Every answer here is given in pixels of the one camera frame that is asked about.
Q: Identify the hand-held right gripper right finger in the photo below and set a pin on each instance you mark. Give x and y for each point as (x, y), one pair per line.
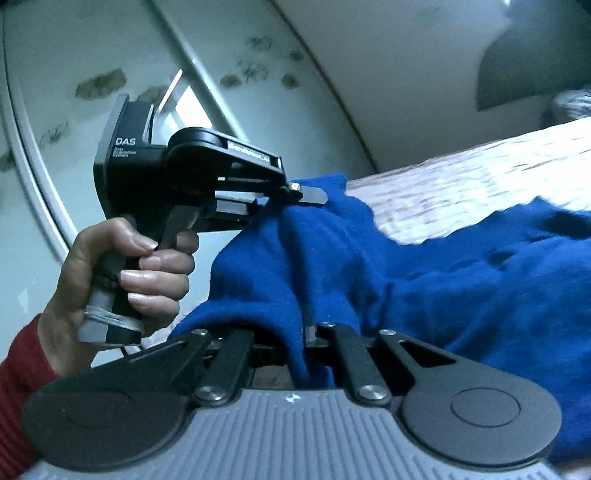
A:
(342, 348)

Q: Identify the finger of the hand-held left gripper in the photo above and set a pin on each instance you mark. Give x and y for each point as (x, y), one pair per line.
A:
(235, 210)
(304, 194)

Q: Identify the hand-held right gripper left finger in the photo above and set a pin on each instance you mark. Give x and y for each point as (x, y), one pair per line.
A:
(235, 347)

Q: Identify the blue beaded sweater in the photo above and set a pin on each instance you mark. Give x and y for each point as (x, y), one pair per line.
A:
(415, 300)

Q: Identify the person's left forearm red sleeve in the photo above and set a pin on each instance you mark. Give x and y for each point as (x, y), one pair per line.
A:
(21, 397)

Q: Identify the person's left hand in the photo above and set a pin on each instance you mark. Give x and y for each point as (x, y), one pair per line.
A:
(64, 300)

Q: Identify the flower-print glass wardrobe door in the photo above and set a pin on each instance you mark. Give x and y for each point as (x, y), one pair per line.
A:
(69, 138)
(258, 101)

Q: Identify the pink bed sheet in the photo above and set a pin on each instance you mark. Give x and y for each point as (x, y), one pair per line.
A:
(461, 175)

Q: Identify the dark curved headboard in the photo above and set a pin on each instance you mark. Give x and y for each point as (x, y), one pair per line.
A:
(531, 60)

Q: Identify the patterned pillow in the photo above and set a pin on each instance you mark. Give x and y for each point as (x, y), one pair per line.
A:
(570, 106)

